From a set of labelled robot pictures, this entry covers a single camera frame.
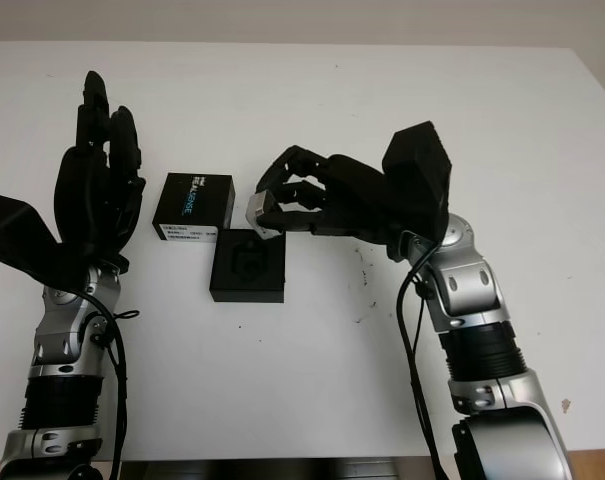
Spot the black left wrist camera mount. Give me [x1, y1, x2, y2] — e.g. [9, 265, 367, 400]
[0, 193, 92, 292]

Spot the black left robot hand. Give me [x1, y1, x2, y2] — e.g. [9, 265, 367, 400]
[54, 71, 147, 275]

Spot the black RealSense box lid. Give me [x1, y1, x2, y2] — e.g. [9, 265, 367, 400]
[151, 172, 237, 244]

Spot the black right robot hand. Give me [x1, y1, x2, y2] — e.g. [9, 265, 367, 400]
[254, 144, 409, 254]

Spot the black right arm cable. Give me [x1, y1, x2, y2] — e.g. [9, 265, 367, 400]
[395, 239, 446, 480]

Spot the small silver depth camera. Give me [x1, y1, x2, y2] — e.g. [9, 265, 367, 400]
[245, 188, 288, 240]

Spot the black camera box base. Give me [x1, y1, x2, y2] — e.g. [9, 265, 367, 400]
[209, 228, 287, 305]

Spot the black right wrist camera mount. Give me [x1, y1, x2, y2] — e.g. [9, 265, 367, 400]
[381, 119, 454, 254]

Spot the dark robot torso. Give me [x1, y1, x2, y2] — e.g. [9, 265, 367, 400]
[119, 458, 433, 480]

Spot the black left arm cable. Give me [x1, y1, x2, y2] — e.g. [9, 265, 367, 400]
[76, 289, 141, 480]

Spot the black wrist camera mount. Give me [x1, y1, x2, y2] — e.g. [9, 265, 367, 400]
[0, 193, 92, 292]
[381, 119, 454, 254]

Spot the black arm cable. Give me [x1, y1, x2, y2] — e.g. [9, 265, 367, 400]
[395, 239, 446, 480]
[76, 289, 141, 480]

